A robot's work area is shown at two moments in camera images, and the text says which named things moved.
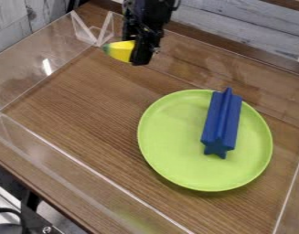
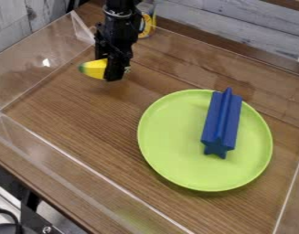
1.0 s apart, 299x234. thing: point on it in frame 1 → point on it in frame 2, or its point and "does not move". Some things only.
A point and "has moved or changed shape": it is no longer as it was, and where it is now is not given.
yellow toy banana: (120, 49) has moved or changed shape
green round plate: (170, 132) does not move
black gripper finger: (142, 52) → (115, 69)
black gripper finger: (129, 33) → (100, 52)
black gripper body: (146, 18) → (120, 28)
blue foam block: (222, 123) does not move
